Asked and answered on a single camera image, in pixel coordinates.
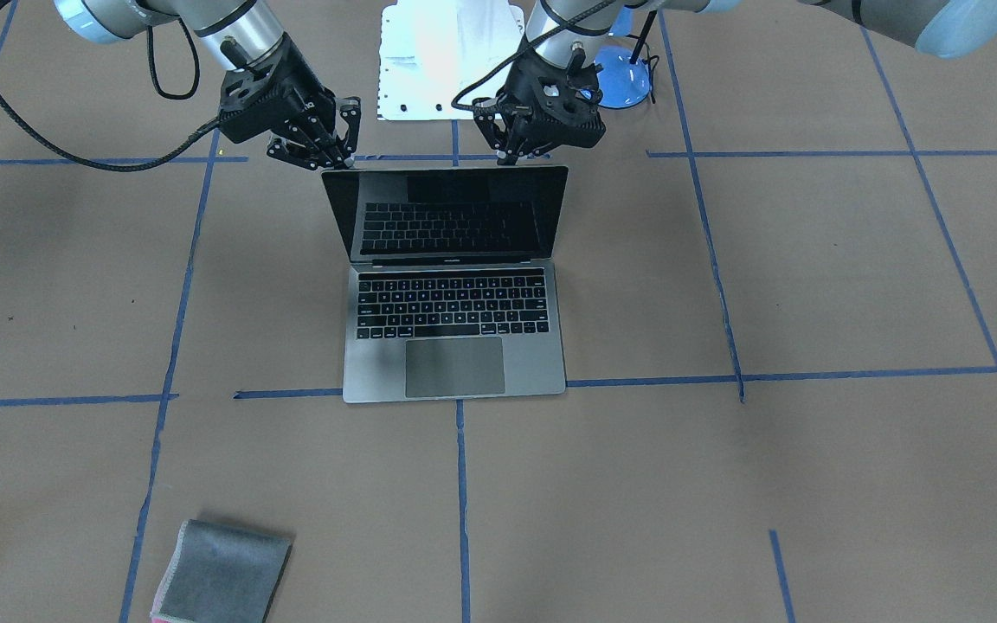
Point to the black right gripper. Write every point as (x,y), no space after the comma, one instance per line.
(298,84)

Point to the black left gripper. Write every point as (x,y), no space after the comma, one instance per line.
(495,130)

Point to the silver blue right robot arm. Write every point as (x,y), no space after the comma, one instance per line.
(238,33)

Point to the grey folded cloth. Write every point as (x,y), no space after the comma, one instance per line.
(219,573)

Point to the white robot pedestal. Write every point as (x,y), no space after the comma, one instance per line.
(430,50)

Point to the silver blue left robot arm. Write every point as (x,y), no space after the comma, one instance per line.
(945,30)

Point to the grey laptop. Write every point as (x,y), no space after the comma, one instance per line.
(452,290)

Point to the blue desk lamp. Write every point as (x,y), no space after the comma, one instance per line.
(626,76)

